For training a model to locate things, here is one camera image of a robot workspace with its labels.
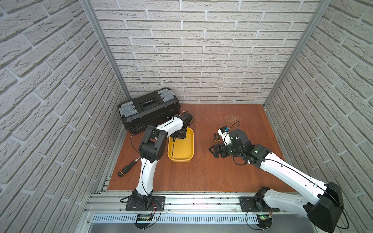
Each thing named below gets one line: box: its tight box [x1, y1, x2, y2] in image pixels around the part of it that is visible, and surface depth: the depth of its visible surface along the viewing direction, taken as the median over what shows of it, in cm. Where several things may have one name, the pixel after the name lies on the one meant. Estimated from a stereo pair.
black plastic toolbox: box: [117, 87, 182, 136], surface depth 97 cm
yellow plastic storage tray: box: [167, 127, 195, 163], surface depth 94 cm
